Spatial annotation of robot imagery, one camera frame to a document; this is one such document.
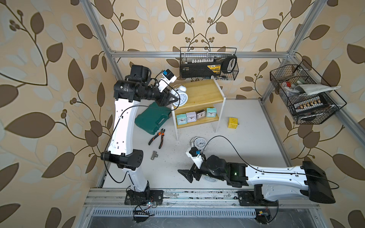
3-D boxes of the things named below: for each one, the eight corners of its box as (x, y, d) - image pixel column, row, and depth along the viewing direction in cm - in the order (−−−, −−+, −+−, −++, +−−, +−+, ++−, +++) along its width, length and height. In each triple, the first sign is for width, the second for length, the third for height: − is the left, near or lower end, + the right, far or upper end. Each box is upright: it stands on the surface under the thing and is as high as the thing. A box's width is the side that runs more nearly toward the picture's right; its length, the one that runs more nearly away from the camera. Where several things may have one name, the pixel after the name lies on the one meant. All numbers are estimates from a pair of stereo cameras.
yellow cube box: (227, 127, 104) (229, 123, 100) (227, 121, 108) (229, 117, 104) (236, 129, 104) (237, 125, 99) (235, 122, 107) (237, 118, 103)
